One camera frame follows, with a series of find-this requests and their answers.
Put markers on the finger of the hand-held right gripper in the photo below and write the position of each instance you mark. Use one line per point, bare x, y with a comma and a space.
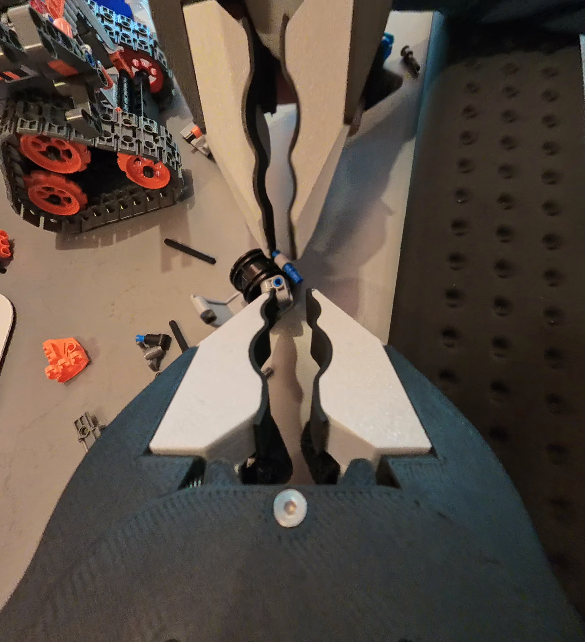
322, 75
217, 75

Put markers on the grey connector with blue pin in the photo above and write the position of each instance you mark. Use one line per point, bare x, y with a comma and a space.
285, 263

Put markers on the dark grey curved piece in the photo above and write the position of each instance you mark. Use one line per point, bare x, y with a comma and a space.
153, 356

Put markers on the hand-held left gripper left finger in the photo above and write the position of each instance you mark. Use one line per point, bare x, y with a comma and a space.
207, 396

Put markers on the grey cross connector piece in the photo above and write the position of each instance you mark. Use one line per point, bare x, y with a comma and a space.
283, 296

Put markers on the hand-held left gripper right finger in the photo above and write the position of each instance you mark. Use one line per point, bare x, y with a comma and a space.
367, 396

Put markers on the long black axle rod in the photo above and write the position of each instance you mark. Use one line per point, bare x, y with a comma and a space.
189, 251

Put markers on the small blue piece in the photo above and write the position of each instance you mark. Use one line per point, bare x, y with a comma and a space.
387, 47

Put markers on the small grey beam piece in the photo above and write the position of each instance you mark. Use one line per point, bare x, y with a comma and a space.
86, 426

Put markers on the light grey connector piece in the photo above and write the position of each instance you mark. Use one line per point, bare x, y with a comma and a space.
217, 306

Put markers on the grey orange sensor block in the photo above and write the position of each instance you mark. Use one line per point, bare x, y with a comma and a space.
194, 133

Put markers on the person's right forearm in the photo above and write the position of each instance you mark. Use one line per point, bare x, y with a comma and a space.
498, 12

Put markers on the grey orange tracked toy vehicle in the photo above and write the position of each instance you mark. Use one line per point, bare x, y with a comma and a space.
52, 150

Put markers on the black toy pulley wheel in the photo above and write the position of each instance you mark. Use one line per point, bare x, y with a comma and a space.
247, 273

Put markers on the orange ribbed panel piece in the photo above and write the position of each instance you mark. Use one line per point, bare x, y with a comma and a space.
64, 361

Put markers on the short black axle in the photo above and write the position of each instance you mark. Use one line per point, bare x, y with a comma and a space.
178, 335

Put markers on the blue black pin connector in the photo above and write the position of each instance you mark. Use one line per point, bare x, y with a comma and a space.
159, 341

